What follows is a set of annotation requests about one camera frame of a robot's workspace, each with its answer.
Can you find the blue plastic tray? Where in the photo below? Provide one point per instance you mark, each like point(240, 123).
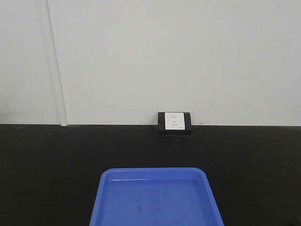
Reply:
point(179, 196)

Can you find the white wall socket black base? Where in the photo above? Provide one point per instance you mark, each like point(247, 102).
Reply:
point(174, 123)

